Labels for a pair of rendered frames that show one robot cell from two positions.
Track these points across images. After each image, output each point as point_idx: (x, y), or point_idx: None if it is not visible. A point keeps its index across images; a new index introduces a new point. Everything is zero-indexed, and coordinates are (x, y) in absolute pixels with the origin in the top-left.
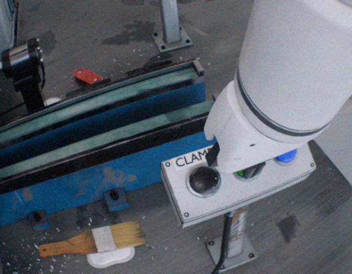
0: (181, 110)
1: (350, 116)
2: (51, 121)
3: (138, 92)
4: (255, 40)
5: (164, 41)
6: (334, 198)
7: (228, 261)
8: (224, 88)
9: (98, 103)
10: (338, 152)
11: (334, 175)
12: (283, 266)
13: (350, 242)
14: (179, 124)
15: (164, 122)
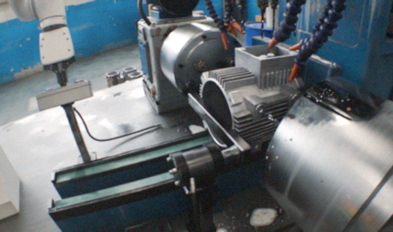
0: (75, 176)
1: None
2: (167, 173)
3: (97, 191)
4: (63, 0)
5: None
6: (32, 175)
7: (90, 154)
8: (66, 29)
9: (127, 186)
10: (14, 183)
11: (24, 186)
12: (70, 152)
13: (39, 157)
14: (79, 163)
15: (87, 170)
